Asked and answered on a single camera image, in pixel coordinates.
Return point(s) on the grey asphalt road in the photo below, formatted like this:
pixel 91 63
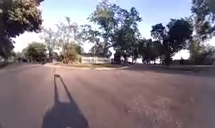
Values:
pixel 128 96

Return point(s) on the grass strip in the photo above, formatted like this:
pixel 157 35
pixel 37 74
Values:
pixel 91 66

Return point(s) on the large dark tree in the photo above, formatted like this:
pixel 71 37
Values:
pixel 11 20

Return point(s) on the row of trees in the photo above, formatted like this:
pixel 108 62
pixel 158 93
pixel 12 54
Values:
pixel 121 36

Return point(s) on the white low building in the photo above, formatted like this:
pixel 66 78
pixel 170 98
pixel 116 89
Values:
pixel 95 60

